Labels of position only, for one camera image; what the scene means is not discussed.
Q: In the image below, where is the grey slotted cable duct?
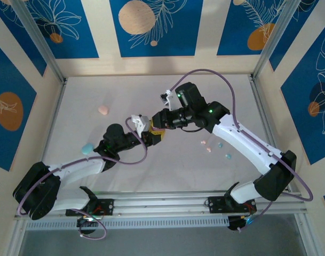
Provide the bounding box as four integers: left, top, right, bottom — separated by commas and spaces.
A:
25, 216, 230, 230

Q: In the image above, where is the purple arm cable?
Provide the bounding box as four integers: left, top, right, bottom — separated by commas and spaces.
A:
171, 69, 314, 233
17, 118, 149, 240

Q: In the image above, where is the light blue earbud charging case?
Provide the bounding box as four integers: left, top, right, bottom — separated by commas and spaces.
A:
81, 143, 95, 156

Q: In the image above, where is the white table cover sheet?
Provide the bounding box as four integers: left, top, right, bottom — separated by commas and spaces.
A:
42, 74, 288, 193

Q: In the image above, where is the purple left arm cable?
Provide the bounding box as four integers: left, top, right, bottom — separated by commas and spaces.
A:
17, 118, 149, 240

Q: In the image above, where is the aluminium frame post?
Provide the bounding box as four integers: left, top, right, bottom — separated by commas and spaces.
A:
295, 213, 322, 256
2, 217, 28, 256
250, 0, 304, 81
10, 0, 67, 84

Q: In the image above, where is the wide aluminium base rail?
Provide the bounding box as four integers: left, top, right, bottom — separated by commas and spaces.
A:
14, 189, 306, 220

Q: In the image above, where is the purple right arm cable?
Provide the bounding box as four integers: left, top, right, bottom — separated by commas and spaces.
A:
171, 69, 314, 233

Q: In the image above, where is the aluminium table side rail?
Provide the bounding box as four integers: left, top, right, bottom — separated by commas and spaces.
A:
249, 76, 290, 193
41, 78, 68, 161

